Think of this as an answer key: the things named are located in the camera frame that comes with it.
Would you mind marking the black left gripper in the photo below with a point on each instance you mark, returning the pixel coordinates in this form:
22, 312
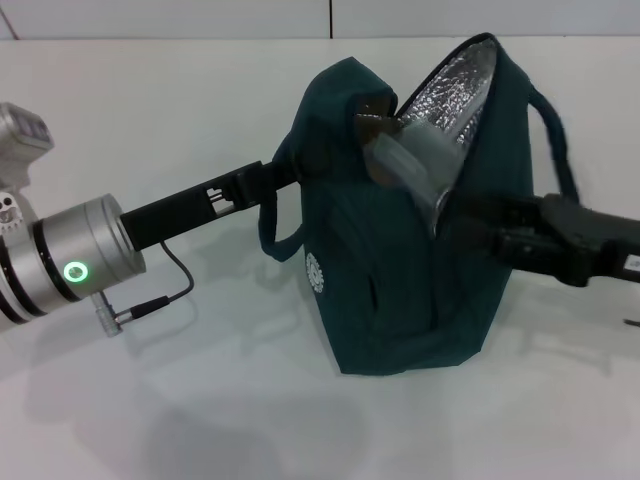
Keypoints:
175, 215

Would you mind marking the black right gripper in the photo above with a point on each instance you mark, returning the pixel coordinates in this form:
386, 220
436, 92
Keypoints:
590, 240

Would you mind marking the clear food container blue seal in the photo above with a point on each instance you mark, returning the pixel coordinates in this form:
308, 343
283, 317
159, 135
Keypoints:
400, 160

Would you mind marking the dark teal insulated lunch bag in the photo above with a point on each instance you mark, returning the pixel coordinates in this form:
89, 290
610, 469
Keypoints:
375, 275

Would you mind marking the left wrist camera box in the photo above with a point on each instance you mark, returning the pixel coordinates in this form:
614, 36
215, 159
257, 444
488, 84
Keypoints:
20, 150

